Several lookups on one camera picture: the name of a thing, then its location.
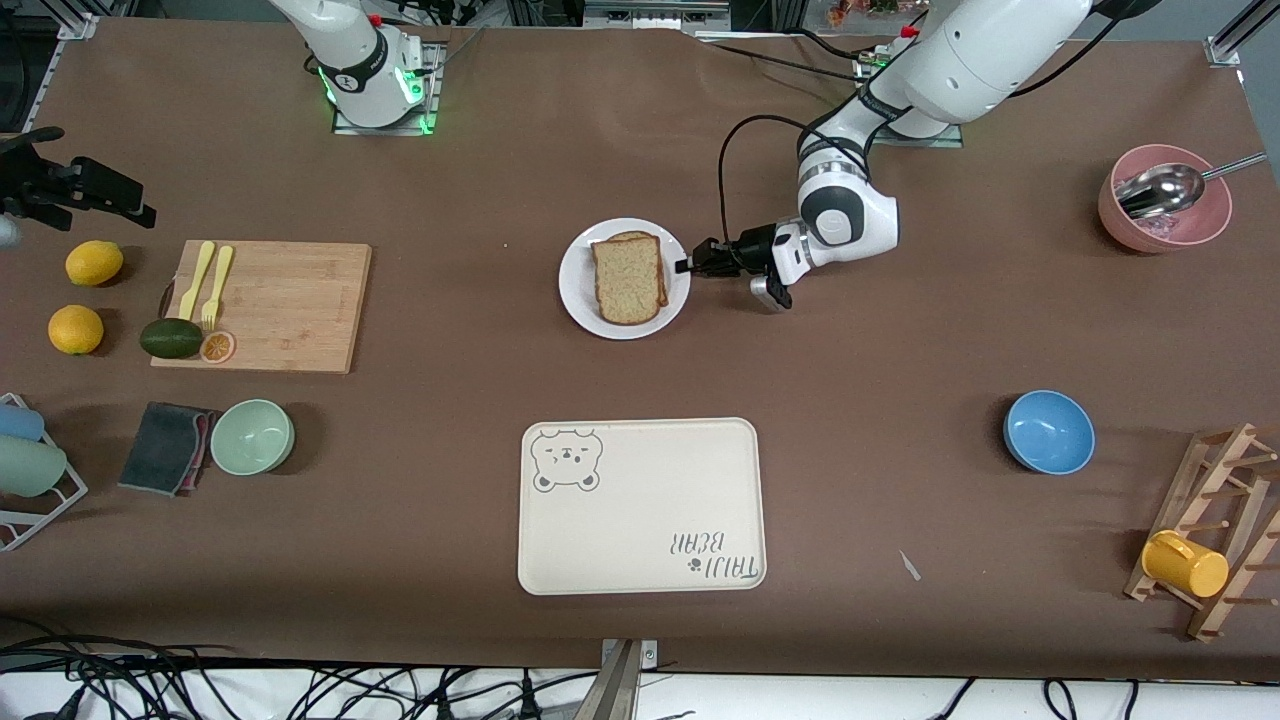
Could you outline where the plain bread slice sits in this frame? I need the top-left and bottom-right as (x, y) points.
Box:
(590, 236), (665, 326)

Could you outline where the round white plate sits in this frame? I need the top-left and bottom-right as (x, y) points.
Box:
(558, 217), (692, 341)

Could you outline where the oval yellow lemon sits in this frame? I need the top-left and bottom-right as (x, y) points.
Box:
(65, 240), (125, 288)

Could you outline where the yellow plastic knife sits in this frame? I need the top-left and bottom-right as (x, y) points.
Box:
(177, 240), (217, 322)

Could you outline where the yellow plastic fork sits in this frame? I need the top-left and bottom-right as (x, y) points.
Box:
(201, 245), (236, 332)

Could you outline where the round yellow lemon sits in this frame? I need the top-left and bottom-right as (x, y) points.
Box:
(48, 305), (105, 356)

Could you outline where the dark green avocado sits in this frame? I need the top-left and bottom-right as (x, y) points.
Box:
(139, 318), (205, 360)

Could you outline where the bamboo cutting board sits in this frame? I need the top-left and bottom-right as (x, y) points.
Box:
(150, 240), (373, 375)

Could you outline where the light blue cup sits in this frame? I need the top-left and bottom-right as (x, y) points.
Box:
(0, 402), (46, 443)

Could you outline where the cream bear print tray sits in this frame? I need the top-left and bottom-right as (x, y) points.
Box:
(517, 417), (768, 597)

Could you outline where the dark grey folded cloth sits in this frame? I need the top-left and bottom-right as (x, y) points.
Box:
(118, 402), (213, 497)

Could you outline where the pink folded cloth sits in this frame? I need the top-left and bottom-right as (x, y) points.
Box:
(185, 410), (216, 491)

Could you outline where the sage green cup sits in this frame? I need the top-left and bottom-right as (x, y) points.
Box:
(0, 436), (68, 498)

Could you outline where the mint green bowl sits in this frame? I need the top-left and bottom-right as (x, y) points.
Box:
(210, 399), (296, 477)

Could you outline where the blue bowl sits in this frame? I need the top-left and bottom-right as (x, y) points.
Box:
(1003, 390), (1097, 476)

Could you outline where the pink bowl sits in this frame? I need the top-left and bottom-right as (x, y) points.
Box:
(1098, 144), (1233, 254)

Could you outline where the metal scoop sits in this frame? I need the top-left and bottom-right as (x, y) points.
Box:
(1115, 152), (1269, 221)

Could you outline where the yellow mug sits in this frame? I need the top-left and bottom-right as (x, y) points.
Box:
(1141, 530), (1230, 599)

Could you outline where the wooden mug rack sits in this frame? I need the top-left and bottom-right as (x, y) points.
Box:
(1123, 422), (1280, 643)

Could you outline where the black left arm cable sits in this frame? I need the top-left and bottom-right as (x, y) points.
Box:
(716, 113), (871, 246)

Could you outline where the aluminium frame rail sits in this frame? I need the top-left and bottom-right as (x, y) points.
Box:
(1205, 0), (1280, 69)
(0, 35), (66, 191)

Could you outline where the black cable on table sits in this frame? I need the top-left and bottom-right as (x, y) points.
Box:
(690, 30), (881, 86)

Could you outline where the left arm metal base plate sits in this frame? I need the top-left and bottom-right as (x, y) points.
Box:
(870, 55), (966, 149)

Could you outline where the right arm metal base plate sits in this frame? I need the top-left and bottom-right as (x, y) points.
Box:
(332, 40), (446, 137)

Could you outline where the aluminium frame crossbar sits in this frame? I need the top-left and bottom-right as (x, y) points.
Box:
(583, 0), (733, 29)

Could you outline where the white wire cup rack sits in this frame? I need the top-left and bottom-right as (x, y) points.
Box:
(0, 392), (89, 553)

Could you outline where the metal table edge bracket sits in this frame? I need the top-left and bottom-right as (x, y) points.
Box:
(597, 638), (661, 720)

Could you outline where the black floor cable tangle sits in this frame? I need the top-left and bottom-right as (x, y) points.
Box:
(0, 635), (601, 720)

